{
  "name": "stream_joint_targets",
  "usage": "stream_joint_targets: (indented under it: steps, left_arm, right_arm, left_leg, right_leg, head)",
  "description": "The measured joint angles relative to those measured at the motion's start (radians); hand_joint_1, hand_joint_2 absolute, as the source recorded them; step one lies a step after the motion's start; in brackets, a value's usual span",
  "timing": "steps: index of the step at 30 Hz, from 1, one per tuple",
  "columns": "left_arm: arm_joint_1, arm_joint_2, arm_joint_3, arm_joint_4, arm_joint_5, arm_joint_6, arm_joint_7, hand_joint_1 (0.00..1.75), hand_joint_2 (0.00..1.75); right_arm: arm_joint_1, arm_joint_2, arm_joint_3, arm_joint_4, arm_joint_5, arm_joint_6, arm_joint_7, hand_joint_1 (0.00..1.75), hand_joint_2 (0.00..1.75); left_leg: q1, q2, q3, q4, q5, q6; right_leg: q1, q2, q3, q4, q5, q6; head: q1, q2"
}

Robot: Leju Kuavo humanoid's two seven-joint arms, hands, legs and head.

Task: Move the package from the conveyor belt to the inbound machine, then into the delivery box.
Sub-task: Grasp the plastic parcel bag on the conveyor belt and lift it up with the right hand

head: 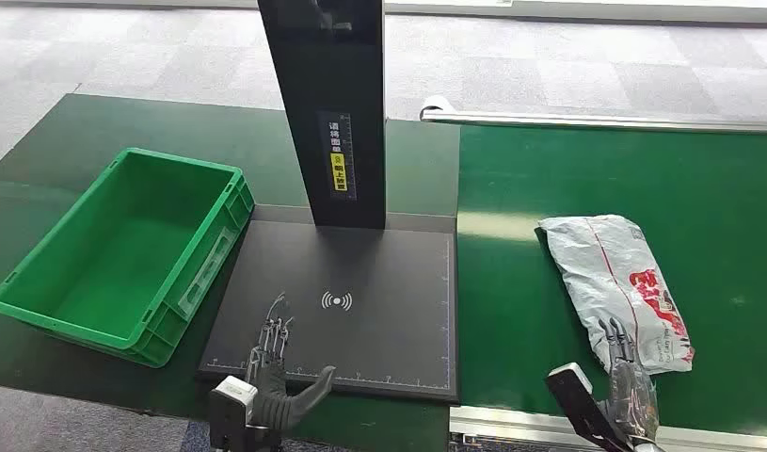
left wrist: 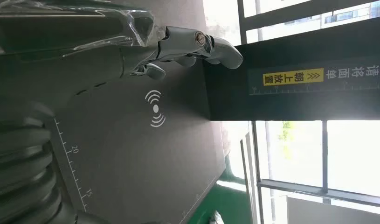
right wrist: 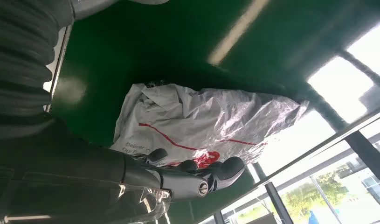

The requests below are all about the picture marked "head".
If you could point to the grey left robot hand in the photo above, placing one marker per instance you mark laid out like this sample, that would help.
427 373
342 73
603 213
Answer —
274 396

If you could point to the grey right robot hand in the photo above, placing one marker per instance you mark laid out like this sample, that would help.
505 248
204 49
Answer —
632 399

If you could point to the grey red-printed courier bag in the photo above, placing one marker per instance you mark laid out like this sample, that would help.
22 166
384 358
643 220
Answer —
607 274

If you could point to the green conveyor belt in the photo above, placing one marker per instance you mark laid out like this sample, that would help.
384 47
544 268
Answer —
720 218

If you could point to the green plastic crate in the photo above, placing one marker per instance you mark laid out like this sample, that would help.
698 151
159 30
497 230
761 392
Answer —
127 262

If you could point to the black scanner column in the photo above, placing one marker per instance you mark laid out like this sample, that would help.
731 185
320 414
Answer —
333 75

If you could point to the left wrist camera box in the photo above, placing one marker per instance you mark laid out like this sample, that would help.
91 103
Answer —
230 405

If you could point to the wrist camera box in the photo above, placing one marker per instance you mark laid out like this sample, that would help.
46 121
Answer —
579 399
230 405

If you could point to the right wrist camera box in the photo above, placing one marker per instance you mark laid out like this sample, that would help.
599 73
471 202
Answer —
579 399

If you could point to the silver conveyor side rail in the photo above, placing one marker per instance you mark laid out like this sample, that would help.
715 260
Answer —
508 427
576 118

